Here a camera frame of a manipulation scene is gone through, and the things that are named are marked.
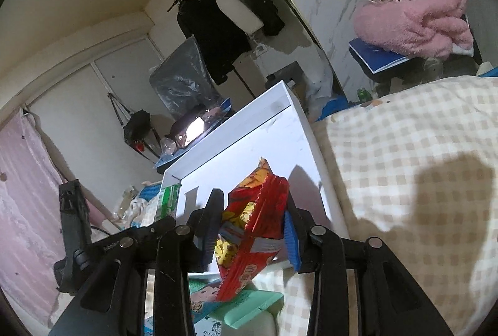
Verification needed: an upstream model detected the dark plastic wrapped panel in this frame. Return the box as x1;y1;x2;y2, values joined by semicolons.
149;37;221;120

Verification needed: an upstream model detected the white shallow cardboard box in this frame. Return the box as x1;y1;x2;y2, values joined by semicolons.
162;82;349;237

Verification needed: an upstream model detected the white hanging garment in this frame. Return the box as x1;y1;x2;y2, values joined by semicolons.
216;0;263;35

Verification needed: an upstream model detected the black bag on tripod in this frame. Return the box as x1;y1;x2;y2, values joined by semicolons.
107;92;160;162

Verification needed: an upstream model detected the blue cartoon lollipop pack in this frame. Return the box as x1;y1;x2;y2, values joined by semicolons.
144;274;221;335

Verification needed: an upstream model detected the smartphone with lit screen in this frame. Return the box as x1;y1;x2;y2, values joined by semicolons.
173;117;205;148

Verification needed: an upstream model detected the pink curtain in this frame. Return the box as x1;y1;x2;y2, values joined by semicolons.
1;109;69;328

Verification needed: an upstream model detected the black cable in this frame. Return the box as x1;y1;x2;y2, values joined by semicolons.
89;224;117;238

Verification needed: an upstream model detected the white earbuds case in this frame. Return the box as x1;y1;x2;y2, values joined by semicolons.
220;311;277;336

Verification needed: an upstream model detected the pink fleece blanket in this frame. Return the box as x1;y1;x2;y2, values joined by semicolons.
353;0;473;60

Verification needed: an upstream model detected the blue book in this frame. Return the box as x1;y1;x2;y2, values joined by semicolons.
350;38;409;74

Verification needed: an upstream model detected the black hanging coat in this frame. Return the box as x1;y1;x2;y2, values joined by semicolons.
176;0;251;85

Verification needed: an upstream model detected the green wafer snack pack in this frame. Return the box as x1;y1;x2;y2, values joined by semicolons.
154;184;181;221

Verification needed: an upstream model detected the mint green cream tube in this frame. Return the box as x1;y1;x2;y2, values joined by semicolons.
209;289;284;329

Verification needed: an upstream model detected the black jacket on rack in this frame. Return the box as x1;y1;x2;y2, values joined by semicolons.
249;0;285;37

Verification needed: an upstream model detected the red yellow snack bag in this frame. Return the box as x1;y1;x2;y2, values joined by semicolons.
214;158;289;302

